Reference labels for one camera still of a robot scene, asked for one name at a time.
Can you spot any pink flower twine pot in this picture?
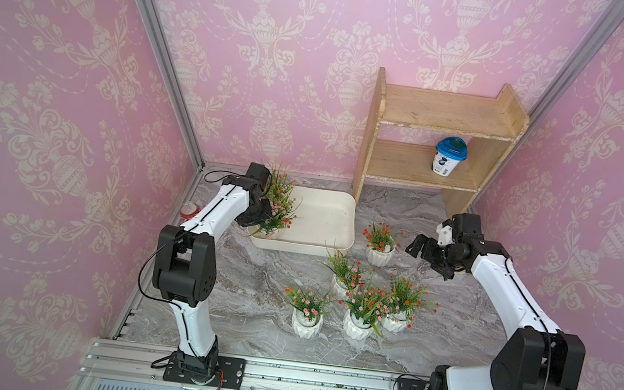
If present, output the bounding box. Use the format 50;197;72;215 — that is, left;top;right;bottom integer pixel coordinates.
251;195;297;240

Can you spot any red flower white pot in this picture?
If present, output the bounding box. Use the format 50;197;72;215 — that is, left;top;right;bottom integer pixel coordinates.
363;222;400;268

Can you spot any orange flower white pot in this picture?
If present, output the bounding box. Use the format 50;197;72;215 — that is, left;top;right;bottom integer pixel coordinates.
265;169;295;211

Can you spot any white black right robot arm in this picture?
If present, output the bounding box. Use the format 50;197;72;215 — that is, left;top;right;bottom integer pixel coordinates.
406;213;586;390

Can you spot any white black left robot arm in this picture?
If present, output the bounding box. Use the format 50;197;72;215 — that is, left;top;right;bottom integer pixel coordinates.
152;162;272;380

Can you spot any cream plastic storage box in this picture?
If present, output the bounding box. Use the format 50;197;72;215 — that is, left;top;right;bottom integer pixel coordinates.
247;186;357;257

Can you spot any red pink flower pot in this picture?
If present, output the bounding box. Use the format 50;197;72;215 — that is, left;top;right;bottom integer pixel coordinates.
326;250;363;300

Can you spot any red flower front pot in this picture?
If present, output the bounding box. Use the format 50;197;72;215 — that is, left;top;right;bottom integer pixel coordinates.
340;286;391;341

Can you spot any blue lid white cup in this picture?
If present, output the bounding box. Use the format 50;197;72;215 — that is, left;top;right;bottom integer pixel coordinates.
432;136;468;178

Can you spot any pink flower front pot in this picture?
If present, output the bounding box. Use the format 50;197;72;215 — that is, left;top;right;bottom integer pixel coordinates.
284;287;333;339

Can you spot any wooden two-tier shelf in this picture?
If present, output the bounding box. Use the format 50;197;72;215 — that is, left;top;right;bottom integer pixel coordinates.
348;64;536;227

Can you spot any red can by wall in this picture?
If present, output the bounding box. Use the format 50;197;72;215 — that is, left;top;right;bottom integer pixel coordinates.
179;201;201;222

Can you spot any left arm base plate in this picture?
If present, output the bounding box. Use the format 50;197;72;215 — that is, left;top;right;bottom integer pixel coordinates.
163;350;247;390

